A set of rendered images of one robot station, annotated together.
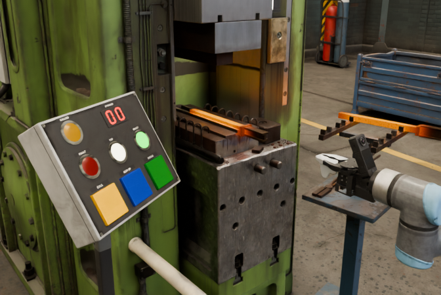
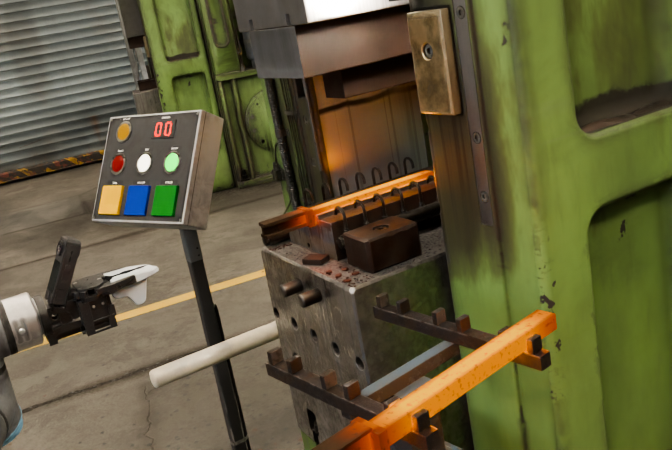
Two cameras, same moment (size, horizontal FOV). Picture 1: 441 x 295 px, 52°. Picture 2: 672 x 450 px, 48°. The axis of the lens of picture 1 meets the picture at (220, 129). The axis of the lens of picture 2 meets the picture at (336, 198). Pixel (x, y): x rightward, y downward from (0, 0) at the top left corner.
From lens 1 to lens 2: 236 cm
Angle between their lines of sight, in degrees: 96
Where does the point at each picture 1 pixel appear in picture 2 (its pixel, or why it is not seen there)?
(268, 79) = (438, 149)
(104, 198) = (107, 193)
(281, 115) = (482, 246)
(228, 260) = (300, 404)
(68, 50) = not seen: hidden behind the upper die
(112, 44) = not seen: hidden behind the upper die
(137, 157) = (156, 176)
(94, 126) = (141, 133)
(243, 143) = (316, 238)
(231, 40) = (269, 59)
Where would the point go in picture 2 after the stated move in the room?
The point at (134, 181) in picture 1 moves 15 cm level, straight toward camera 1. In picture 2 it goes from (135, 194) to (75, 206)
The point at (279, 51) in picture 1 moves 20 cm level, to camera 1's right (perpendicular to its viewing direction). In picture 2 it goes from (434, 89) to (431, 110)
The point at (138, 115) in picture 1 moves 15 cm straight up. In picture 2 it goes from (186, 137) to (172, 74)
